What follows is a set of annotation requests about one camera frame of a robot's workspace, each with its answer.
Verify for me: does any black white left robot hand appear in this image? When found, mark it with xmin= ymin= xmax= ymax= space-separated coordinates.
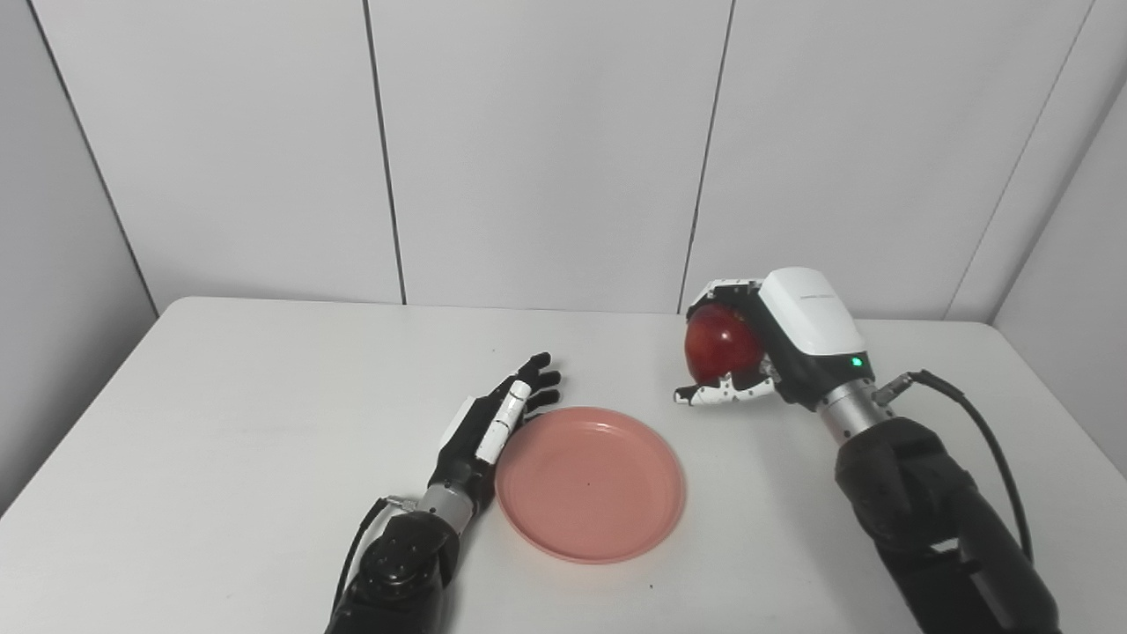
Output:
xmin=428 ymin=352 xmax=563 ymax=514

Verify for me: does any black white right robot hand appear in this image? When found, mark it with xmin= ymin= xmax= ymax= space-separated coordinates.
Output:
xmin=673 ymin=267 xmax=872 ymax=413

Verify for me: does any red apple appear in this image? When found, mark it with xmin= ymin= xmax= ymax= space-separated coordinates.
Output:
xmin=684 ymin=304 xmax=766 ymax=386

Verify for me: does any pink plastic plate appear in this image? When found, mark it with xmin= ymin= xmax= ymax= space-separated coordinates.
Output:
xmin=494 ymin=406 xmax=687 ymax=564

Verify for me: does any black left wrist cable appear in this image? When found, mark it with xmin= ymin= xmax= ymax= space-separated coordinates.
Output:
xmin=330 ymin=496 xmax=419 ymax=619

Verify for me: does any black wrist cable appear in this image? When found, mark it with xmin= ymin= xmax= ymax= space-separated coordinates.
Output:
xmin=330 ymin=496 xmax=419 ymax=619
xmin=872 ymin=369 xmax=1035 ymax=564

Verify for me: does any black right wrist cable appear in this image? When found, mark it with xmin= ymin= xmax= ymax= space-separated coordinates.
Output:
xmin=872 ymin=369 xmax=1035 ymax=564

